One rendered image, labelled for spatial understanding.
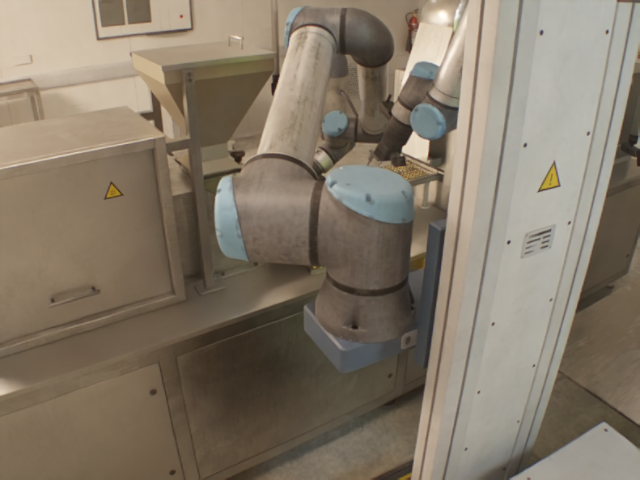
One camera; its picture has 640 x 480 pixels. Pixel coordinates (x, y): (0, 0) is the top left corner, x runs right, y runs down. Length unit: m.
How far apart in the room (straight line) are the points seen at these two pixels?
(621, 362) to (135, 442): 1.53
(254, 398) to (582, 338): 1.11
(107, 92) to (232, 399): 4.09
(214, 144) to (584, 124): 1.16
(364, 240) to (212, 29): 4.98
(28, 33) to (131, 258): 3.88
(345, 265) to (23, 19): 4.68
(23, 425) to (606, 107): 1.58
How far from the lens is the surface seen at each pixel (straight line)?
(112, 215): 1.60
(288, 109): 1.09
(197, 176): 1.62
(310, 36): 1.30
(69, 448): 1.77
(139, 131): 1.61
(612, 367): 1.83
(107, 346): 1.64
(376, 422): 2.43
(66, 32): 5.38
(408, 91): 1.49
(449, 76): 1.28
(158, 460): 1.92
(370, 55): 1.40
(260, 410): 1.97
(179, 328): 1.65
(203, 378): 1.76
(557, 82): 0.88
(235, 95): 1.67
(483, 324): 0.98
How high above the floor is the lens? 1.77
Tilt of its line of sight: 28 degrees down
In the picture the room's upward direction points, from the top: straight up
